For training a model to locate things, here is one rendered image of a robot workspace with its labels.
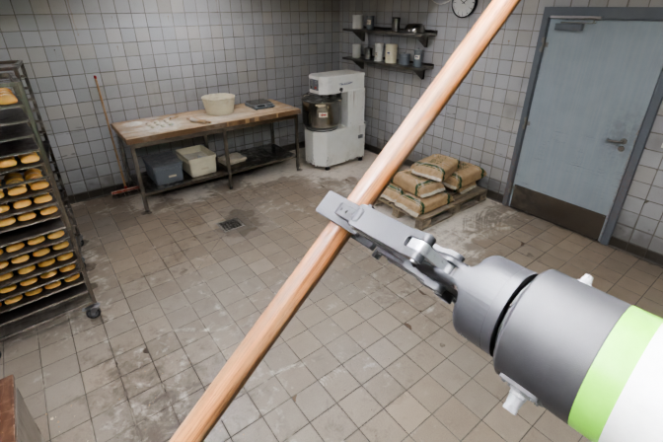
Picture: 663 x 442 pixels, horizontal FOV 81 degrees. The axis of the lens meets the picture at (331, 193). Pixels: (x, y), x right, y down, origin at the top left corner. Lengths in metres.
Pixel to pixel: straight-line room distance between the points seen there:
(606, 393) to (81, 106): 5.31
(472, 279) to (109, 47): 5.18
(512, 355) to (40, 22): 5.19
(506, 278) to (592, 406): 0.09
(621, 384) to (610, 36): 4.22
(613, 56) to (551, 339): 4.19
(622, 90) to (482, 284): 4.14
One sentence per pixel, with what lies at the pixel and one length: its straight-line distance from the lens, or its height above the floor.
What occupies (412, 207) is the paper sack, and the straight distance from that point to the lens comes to 4.23.
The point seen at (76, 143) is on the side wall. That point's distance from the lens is 5.47.
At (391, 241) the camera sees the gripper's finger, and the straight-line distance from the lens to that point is 0.34.
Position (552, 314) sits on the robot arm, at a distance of 0.30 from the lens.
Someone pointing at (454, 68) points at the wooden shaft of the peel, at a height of 2.11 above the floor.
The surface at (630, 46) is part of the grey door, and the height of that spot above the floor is 1.85.
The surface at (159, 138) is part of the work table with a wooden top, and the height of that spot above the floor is 0.85.
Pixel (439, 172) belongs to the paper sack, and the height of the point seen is 0.56.
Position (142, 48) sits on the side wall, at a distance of 5.42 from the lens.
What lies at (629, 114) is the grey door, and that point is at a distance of 4.43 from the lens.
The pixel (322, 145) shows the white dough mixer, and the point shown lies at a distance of 5.53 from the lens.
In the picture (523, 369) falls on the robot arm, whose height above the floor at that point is 1.96.
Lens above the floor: 2.18
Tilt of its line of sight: 26 degrees down
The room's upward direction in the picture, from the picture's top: straight up
